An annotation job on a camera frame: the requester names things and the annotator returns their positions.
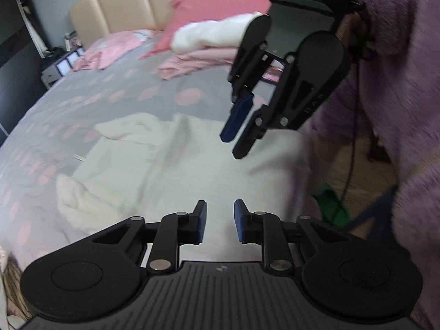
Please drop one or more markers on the white crinkled cotton garment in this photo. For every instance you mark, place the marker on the white crinkled cotton garment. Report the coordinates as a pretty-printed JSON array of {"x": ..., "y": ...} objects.
[{"x": 172, "y": 178}]

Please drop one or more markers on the white and black nightstand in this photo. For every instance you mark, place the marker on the white and black nightstand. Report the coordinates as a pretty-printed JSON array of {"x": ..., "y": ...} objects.
[{"x": 55, "y": 72}]

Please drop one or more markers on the green slipper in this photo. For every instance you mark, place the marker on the green slipper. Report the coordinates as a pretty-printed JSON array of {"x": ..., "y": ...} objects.
[{"x": 330, "y": 202}]

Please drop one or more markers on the beige padded headboard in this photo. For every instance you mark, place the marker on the beige padded headboard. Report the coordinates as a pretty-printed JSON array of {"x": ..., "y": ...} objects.
[{"x": 137, "y": 3}]

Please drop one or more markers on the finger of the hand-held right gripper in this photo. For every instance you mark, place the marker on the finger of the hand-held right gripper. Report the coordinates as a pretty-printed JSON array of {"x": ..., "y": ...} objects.
[
  {"x": 247, "y": 141},
  {"x": 237, "y": 117}
]

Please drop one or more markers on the pink printed cloth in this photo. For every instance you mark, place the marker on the pink printed cloth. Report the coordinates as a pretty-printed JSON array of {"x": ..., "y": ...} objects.
[{"x": 86, "y": 62}]

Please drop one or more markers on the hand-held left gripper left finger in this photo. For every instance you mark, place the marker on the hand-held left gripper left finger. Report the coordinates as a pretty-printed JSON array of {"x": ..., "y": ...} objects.
[{"x": 202, "y": 221}]

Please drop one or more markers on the black sliding-door wardrobe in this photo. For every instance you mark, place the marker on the black sliding-door wardrobe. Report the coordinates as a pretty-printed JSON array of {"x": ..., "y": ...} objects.
[{"x": 13, "y": 58}]

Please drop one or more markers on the dark pink pillow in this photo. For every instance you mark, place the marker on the dark pink pillow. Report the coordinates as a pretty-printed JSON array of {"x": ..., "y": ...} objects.
[{"x": 213, "y": 7}]

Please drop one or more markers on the folded pink cloth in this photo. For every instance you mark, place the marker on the folded pink cloth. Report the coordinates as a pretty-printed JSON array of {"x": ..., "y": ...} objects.
[{"x": 192, "y": 62}]

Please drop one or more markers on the person's right hand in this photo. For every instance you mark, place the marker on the person's right hand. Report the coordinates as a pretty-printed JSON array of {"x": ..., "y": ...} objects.
[{"x": 354, "y": 31}]

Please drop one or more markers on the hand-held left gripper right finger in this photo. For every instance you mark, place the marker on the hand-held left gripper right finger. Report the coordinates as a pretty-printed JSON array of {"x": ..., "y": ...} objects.
[{"x": 240, "y": 221}]

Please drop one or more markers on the person's right forearm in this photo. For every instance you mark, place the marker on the person's right forearm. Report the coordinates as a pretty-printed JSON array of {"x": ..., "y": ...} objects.
[{"x": 395, "y": 7}]

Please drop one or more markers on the tan garment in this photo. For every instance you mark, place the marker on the tan garment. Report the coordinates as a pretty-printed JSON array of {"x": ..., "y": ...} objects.
[{"x": 13, "y": 282}]

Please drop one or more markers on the pink blanket near headboard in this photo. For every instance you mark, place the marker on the pink blanket near headboard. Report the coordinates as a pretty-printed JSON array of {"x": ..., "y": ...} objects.
[{"x": 123, "y": 44}]

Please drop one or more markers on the folded white cloth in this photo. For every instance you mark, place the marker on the folded white cloth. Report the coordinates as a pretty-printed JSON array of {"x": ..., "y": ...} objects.
[{"x": 206, "y": 34}]

